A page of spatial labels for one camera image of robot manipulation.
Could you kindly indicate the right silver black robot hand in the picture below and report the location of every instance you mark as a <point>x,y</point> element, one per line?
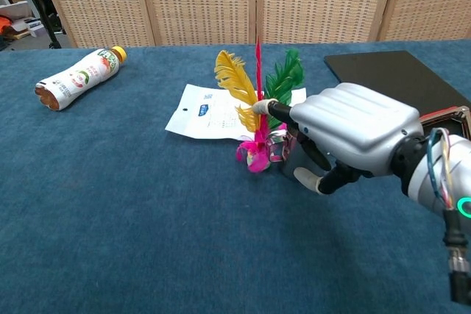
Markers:
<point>353,123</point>

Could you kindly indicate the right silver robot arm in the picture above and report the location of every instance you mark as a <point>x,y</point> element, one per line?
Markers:
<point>423,174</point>

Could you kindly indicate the colourful feather toy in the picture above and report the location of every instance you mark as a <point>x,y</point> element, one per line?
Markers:
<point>235,78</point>

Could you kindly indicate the black clipboard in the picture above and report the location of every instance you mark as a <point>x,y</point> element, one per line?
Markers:
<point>386,67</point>

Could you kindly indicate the small metal measuring cup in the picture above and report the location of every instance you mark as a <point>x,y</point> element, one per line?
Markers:
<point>276,148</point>

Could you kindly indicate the white plastic packet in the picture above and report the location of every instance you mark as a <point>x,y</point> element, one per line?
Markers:
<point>206,115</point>

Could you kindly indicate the blue felt table mat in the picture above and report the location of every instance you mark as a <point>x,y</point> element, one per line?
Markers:
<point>110,200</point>

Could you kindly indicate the white drink bottle yellow cap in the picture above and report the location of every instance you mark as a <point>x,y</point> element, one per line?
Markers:
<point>77,78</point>

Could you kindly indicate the black tripod stand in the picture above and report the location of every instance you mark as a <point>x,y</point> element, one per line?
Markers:
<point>48,9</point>

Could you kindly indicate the white cardboard box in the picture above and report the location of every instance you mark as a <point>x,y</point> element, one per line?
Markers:
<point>22,16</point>

